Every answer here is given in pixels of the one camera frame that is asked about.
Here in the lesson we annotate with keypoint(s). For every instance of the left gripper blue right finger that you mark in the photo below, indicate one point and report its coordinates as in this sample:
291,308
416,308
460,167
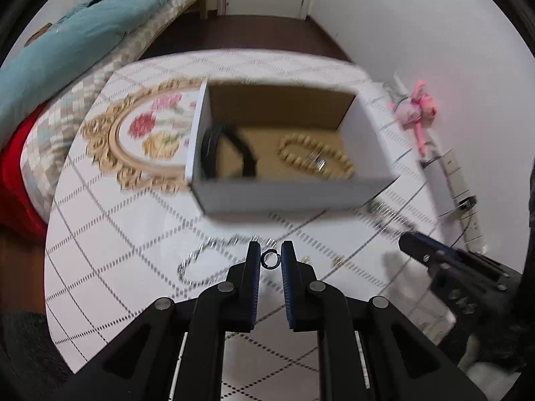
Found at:
291,280

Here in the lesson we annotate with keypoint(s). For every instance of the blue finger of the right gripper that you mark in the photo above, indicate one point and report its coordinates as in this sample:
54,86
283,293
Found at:
422,248

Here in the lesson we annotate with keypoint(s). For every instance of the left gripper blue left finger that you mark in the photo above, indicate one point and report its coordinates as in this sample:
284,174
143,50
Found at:
251,284

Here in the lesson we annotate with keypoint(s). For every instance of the white power strip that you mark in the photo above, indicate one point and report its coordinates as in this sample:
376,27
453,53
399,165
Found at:
460,229

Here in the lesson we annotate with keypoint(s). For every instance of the white cardboard box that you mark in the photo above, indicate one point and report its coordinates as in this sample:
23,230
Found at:
316,148

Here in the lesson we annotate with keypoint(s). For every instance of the black headband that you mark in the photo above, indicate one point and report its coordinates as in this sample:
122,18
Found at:
223,146

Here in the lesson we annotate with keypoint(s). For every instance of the white diamond pattern tablecloth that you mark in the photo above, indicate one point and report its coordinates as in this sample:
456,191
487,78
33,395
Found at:
110,252

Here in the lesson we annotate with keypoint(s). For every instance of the pink panther plush toy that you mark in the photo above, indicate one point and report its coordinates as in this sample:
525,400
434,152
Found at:
414,111

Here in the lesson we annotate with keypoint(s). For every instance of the red blanket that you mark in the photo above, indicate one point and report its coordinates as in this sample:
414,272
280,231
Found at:
17,211

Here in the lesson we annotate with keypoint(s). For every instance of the black fluffy rug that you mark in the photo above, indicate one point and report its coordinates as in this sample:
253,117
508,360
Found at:
30,360

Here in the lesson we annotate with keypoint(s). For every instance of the light blue quilt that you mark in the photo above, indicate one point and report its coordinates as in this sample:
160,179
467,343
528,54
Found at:
66,51

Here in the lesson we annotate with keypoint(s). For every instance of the brown pillow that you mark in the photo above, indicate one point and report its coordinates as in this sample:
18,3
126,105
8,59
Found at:
38,34

